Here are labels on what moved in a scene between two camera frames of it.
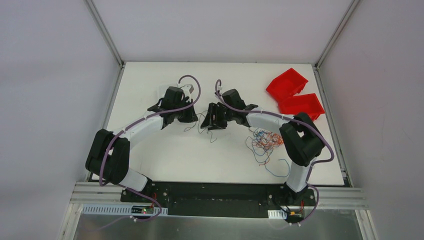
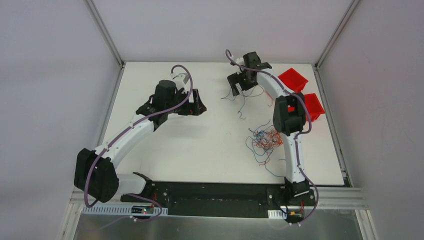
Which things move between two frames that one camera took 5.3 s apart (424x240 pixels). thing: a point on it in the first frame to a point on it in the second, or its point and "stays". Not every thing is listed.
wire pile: x=197 y=122 to x=244 y=98
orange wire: x=267 y=141 stays
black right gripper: x=215 y=115 to x=241 y=79
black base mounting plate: x=222 y=199 stays
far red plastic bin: x=287 y=84 stays
